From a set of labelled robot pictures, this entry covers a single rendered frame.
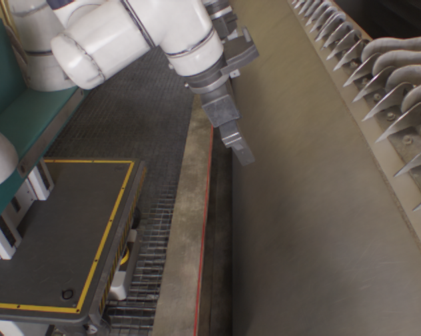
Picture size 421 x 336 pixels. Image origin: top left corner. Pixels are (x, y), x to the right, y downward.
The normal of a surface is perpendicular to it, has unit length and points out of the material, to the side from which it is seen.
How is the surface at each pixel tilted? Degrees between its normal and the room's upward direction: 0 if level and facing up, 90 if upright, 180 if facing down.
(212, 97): 25
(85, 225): 0
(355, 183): 40
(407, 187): 32
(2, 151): 68
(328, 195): 45
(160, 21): 93
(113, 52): 91
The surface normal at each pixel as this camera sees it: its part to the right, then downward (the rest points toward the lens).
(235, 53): -0.42, -0.61
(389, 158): -0.58, -0.65
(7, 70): 1.00, 0.01
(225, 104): 0.11, 0.70
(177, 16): 0.35, 0.59
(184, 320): -0.04, -0.78
